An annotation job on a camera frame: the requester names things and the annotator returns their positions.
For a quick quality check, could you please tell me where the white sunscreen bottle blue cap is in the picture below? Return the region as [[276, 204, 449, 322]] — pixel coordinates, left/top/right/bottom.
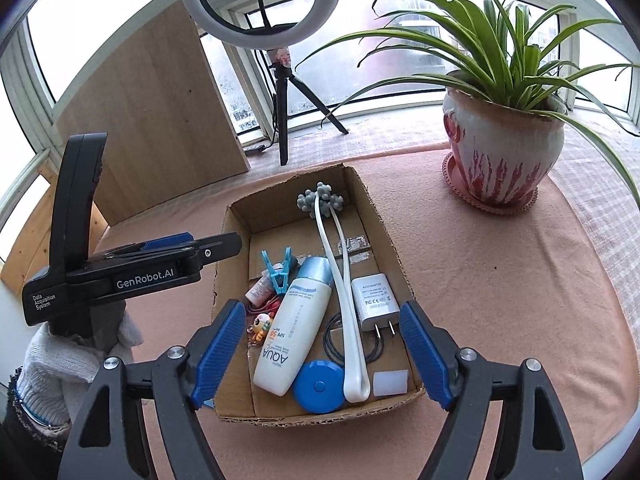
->
[[252, 256, 333, 397]]

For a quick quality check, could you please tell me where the person's left hand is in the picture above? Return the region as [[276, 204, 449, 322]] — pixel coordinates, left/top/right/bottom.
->
[[17, 305, 143, 426]]

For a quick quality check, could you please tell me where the white ring light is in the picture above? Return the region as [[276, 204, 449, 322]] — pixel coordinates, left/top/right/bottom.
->
[[180, 0, 343, 51]]

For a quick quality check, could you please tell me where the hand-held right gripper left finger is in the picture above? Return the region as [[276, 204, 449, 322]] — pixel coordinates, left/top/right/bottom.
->
[[57, 299, 248, 480]]

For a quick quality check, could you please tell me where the white charger plug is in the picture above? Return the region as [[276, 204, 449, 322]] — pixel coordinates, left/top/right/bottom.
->
[[351, 273, 402, 351]]

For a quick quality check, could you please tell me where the cardboard box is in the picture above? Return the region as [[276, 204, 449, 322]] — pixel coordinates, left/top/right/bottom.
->
[[214, 164, 426, 428]]

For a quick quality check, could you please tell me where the blue plastic clip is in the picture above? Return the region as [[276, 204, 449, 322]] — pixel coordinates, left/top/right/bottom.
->
[[259, 246, 299, 295]]

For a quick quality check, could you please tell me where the person's left forearm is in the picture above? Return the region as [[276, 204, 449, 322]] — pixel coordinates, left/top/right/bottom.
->
[[0, 367, 71, 480]]

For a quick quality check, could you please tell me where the pink felt table cloth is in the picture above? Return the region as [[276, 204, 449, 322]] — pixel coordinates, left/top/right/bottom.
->
[[0, 142, 640, 480]]

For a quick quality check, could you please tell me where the pink plant saucer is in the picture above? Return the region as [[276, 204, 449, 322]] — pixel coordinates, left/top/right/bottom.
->
[[441, 152, 540, 216]]

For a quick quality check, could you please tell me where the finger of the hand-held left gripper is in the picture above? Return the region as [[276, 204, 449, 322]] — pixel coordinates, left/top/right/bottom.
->
[[192, 232, 243, 276], [92, 232, 196, 261]]

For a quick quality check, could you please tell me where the dark hair tie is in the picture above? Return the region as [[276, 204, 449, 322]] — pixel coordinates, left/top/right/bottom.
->
[[322, 312, 386, 366]]

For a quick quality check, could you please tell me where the black tripod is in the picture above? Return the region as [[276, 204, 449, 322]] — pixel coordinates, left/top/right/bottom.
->
[[267, 47, 350, 167]]

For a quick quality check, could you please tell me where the small white bottle grey cap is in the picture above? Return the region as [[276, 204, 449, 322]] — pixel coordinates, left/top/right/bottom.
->
[[245, 272, 275, 306]]

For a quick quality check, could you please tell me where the white translucent eraser block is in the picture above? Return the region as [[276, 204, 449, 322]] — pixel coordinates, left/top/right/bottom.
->
[[372, 370, 410, 397]]

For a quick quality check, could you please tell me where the white massager with grey heads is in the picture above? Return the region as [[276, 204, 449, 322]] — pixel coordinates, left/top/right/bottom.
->
[[296, 183, 371, 403]]

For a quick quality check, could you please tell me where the black power cable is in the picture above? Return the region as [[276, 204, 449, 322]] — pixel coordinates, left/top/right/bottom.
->
[[245, 50, 281, 156]]

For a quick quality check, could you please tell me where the doll keychain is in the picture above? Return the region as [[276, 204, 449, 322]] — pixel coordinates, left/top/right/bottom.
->
[[244, 297, 281, 346]]

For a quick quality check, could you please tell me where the white checked cloth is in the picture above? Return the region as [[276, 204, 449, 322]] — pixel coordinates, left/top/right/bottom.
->
[[250, 115, 640, 281]]

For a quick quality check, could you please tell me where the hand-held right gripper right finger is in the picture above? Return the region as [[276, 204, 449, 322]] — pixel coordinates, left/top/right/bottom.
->
[[399, 300, 585, 480]]

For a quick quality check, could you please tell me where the potted spider plant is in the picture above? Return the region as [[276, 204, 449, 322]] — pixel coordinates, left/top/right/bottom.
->
[[295, 0, 640, 208]]

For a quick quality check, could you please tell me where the light wooden board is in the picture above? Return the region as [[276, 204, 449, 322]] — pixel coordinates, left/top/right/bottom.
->
[[55, 0, 251, 226]]

